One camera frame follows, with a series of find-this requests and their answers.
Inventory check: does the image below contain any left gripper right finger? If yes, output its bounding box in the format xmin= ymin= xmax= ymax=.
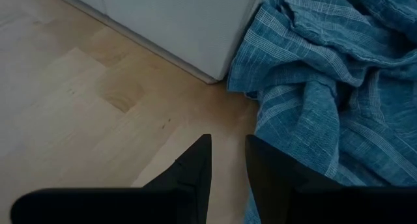
xmin=244 ymin=135 xmax=341 ymax=224

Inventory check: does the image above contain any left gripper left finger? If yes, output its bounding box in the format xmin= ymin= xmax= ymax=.
xmin=143 ymin=134 xmax=212 ymax=224

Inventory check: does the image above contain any blue striped woven cloth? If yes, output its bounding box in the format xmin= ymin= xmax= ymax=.
xmin=227 ymin=0 xmax=417 ymax=224

